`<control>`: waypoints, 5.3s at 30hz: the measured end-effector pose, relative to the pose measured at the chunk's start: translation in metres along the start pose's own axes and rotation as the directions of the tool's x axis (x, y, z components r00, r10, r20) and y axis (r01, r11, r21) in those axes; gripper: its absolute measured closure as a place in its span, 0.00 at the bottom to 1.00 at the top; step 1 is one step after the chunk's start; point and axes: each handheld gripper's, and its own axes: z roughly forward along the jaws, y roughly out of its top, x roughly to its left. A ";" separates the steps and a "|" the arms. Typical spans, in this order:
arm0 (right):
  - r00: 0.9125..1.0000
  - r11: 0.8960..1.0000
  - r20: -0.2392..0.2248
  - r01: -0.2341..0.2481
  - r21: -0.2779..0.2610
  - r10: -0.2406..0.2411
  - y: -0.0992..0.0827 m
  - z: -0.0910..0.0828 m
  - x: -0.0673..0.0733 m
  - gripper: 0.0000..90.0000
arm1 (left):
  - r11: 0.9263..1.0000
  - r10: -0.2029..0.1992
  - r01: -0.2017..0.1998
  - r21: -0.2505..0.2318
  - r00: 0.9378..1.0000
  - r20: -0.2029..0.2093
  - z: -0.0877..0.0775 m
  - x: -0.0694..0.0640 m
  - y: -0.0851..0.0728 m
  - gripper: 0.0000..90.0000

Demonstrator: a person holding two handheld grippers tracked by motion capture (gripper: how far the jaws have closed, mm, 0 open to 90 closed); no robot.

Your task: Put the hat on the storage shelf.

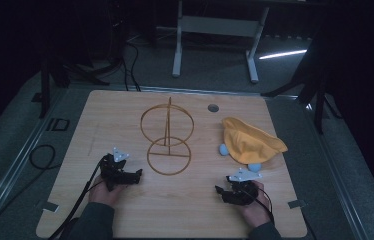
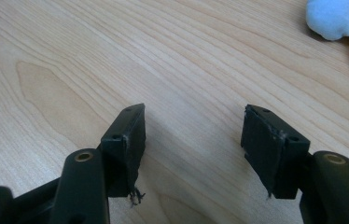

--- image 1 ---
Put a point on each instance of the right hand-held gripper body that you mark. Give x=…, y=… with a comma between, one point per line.
x=241, y=190

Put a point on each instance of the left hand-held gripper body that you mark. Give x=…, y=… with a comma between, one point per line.
x=113, y=171

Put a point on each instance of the yellow cloth hat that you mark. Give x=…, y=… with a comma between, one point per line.
x=248, y=141

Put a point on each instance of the person's right hand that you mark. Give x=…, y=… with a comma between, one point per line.
x=256, y=210

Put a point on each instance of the person's left hand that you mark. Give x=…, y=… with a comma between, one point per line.
x=103, y=195

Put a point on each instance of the light blue pompom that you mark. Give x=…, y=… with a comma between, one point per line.
x=254, y=167
x=223, y=150

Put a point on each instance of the grey tape piece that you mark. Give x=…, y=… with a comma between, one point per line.
x=297, y=203

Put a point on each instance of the grey table grommet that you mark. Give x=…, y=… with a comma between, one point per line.
x=213, y=108

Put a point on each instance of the black tripod stand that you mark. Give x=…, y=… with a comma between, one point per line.
x=318, y=100
x=45, y=93

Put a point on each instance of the white desk frame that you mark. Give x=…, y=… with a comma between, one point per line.
x=218, y=26

